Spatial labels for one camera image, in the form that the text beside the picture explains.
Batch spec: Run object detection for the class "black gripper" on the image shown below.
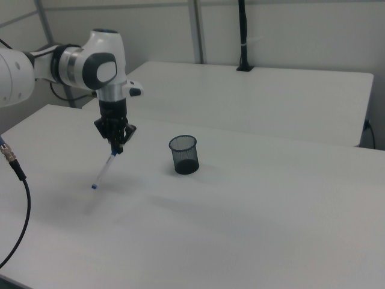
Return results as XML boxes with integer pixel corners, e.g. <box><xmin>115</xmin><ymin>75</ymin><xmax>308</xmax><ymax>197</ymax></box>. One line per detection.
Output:
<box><xmin>93</xmin><ymin>99</ymin><xmax>138</xmax><ymax>155</ymax></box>

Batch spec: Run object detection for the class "white marker with blue cap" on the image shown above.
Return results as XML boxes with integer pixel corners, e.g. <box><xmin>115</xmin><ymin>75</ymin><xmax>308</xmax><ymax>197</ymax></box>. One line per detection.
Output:
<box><xmin>90</xmin><ymin>151</ymin><xmax>118</xmax><ymax>190</ymax></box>

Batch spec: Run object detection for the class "black mesh pen cup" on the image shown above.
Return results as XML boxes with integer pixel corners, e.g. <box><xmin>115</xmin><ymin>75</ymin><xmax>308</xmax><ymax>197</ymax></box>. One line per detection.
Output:
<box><xmin>168</xmin><ymin>135</ymin><xmax>200</xmax><ymax>176</ymax></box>

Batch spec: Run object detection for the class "black cable behind arm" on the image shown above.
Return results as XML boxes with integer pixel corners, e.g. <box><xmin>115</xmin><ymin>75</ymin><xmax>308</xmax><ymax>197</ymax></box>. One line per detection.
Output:
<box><xmin>49</xmin><ymin>81</ymin><xmax>97</xmax><ymax>101</ymax></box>

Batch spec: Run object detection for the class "black cable with metal connector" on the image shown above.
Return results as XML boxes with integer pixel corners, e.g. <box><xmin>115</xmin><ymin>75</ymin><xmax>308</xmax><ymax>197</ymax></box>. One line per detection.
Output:
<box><xmin>0</xmin><ymin>134</ymin><xmax>32</xmax><ymax>269</ymax></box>

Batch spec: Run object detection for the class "grey metal partition post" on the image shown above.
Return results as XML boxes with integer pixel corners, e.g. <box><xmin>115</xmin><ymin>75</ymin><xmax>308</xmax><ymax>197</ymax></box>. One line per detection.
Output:
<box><xmin>187</xmin><ymin>0</ymin><xmax>209</xmax><ymax>64</ymax></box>

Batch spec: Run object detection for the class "white cable tie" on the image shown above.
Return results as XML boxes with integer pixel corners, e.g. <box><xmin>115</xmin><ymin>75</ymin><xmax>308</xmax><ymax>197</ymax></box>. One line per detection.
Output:
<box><xmin>241</xmin><ymin>36</ymin><xmax>263</xmax><ymax>48</ymax></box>

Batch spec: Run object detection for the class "black pole with cables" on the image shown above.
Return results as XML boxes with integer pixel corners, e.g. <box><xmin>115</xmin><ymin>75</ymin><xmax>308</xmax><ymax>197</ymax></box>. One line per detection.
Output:
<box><xmin>235</xmin><ymin>0</ymin><xmax>255</xmax><ymax>72</ymax></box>

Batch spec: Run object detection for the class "black cable with blue plug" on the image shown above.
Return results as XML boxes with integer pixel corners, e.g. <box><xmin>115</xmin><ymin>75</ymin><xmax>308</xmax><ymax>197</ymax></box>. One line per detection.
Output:
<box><xmin>363</xmin><ymin>119</ymin><xmax>377</xmax><ymax>149</ymax></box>

